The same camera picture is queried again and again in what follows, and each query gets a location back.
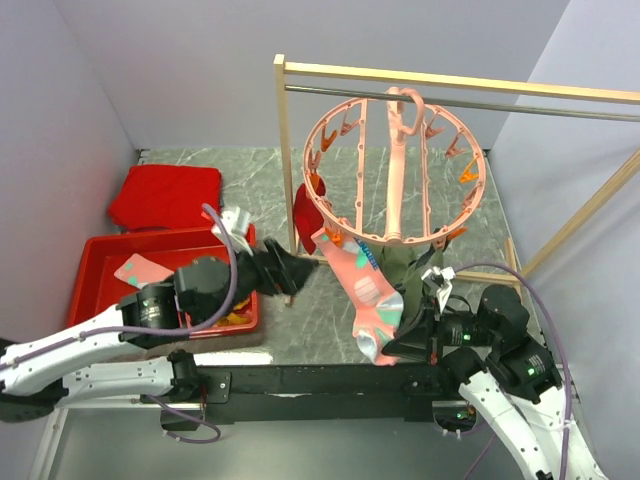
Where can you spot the red plastic bin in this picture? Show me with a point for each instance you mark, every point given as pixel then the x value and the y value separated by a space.
pixel 96 287

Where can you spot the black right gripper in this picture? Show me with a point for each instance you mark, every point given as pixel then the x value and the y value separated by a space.
pixel 423 339

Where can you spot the folded red cloth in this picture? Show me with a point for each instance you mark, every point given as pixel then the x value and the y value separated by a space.
pixel 166 197

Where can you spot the olive green sock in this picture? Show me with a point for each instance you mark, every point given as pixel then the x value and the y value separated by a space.
pixel 403 267

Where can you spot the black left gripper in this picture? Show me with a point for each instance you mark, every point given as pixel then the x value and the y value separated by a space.
pixel 279 269

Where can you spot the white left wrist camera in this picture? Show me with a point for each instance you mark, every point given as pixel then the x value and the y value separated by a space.
pixel 236 222

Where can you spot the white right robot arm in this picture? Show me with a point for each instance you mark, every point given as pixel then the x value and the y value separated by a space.
pixel 507 376

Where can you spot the dark red sock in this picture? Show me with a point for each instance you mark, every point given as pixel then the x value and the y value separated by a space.
pixel 307 219

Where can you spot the mustard yellow sock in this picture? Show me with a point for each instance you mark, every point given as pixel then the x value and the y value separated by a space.
pixel 239 315

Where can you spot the wooden clothes rack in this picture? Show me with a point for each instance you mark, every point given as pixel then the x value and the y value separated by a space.
pixel 282 68

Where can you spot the pink round clip hanger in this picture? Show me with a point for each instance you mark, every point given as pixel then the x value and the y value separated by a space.
pixel 408 116

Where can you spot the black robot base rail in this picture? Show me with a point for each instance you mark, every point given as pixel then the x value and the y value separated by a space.
pixel 253 393

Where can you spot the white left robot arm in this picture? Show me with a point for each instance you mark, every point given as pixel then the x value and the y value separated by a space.
pixel 83 362

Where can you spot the pink patterned sock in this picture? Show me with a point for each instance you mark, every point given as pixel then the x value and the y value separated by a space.
pixel 137 271
pixel 378 305

